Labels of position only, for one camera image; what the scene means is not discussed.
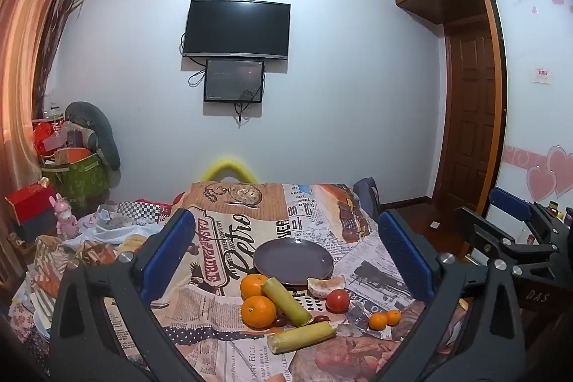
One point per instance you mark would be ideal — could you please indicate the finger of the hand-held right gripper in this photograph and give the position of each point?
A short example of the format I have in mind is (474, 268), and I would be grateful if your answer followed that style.
(481, 232)
(510, 203)

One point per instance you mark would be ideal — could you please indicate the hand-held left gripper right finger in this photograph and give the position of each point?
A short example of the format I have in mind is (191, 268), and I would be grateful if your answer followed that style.
(403, 250)

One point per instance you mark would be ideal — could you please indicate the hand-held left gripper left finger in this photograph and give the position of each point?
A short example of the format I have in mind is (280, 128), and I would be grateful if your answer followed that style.
(172, 247)

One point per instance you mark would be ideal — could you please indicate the small tangerine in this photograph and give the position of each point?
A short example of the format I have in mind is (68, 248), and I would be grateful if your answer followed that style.
(378, 321)
(394, 317)

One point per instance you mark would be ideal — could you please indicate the red tomato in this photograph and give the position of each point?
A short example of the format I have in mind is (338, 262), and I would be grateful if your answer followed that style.
(338, 301)

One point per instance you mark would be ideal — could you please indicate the large orange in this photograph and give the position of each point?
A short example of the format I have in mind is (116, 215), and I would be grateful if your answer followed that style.
(253, 286)
(258, 312)

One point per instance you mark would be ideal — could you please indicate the purple plate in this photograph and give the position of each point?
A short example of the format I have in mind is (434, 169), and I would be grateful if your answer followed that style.
(293, 261)

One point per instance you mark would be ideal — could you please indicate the checkered cloth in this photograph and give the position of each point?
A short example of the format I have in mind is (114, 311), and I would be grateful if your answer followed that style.
(143, 209)

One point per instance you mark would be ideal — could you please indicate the newspaper print tablecloth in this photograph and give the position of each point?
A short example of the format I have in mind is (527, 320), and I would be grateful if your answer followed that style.
(232, 230)

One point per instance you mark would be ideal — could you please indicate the light blue white cloth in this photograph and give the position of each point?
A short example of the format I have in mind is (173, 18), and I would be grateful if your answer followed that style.
(112, 223)

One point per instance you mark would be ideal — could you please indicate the peeled pomelo piece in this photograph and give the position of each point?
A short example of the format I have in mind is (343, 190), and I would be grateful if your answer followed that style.
(326, 287)

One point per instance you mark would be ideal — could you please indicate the white heart-print sliding door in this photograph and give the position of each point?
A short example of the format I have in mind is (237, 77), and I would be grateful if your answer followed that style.
(532, 118)

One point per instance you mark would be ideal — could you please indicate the brown wooden door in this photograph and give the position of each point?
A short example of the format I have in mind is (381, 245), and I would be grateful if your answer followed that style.
(470, 113)

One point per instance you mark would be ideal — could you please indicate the dark red date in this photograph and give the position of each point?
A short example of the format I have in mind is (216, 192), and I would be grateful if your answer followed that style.
(280, 321)
(321, 318)

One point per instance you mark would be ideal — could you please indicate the pink bunny toy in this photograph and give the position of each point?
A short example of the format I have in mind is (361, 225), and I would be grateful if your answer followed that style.
(66, 216)

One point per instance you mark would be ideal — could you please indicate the green patterned box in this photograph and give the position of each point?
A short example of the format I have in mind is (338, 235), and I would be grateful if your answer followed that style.
(80, 183)

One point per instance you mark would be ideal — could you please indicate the grey plush toy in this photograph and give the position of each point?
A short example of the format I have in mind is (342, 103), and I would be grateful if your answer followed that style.
(105, 131)

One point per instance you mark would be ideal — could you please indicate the red box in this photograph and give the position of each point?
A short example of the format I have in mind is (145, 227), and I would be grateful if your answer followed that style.
(29, 203)

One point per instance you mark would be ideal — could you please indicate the red gift bag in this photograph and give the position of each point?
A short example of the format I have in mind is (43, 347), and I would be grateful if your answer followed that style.
(47, 136)

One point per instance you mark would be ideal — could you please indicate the orange curtain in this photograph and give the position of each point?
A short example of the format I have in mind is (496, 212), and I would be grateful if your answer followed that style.
(27, 64)

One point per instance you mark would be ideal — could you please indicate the small black wall monitor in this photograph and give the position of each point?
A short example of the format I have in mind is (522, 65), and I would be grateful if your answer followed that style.
(233, 80)

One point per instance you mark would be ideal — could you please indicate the black wall television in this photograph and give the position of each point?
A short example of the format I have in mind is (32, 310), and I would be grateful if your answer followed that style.
(236, 28)

